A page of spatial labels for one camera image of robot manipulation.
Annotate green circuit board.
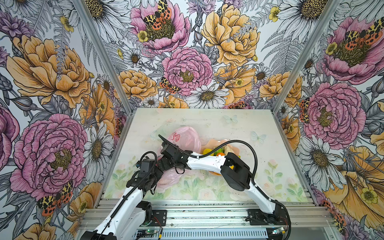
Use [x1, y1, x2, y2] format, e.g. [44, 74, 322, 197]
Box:
[136, 230, 163, 240]

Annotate pink flower-shaped bowl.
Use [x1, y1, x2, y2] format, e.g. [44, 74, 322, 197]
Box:
[200, 139, 241, 158]

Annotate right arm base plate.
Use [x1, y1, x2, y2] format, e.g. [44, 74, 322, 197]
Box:
[246, 209, 289, 226]

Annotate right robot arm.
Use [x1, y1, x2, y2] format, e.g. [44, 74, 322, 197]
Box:
[158, 139, 291, 225]

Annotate right aluminium corner post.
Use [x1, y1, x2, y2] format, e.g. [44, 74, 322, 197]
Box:
[272, 1, 340, 115]

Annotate aluminium corner post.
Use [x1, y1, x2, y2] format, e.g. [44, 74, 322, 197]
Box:
[272, 1, 340, 115]
[74, 1, 134, 117]

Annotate aluminium rail frame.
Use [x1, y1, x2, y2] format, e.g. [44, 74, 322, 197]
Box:
[76, 200, 340, 240]

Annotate pink plastic bag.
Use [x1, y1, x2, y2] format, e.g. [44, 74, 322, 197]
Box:
[157, 127, 202, 193]

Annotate yellow fake lemon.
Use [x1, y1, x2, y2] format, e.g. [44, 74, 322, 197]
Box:
[203, 148, 215, 156]

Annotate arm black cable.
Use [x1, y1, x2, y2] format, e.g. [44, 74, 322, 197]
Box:
[158, 134, 292, 240]
[95, 150, 158, 240]

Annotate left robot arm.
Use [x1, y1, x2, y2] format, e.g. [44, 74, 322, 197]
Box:
[80, 157, 163, 240]

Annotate left aluminium corner post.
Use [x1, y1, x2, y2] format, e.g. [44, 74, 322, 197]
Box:
[74, 1, 134, 117]

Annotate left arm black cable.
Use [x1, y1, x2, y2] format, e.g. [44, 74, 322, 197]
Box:
[95, 150, 158, 240]

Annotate bright green fake fruit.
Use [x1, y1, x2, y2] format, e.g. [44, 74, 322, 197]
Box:
[214, 148, 225, 156]

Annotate beige fake garlic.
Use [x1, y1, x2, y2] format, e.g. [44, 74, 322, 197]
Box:
[224, 145, 238, 156]

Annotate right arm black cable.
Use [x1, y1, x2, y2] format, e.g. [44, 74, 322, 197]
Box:
[158, 134, 292, 240]

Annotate white vented cable duct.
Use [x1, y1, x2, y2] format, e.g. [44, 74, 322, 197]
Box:
[134, 229, 269, 240]

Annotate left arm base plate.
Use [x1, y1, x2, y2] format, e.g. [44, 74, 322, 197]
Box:
[147, 210, 168, 227]

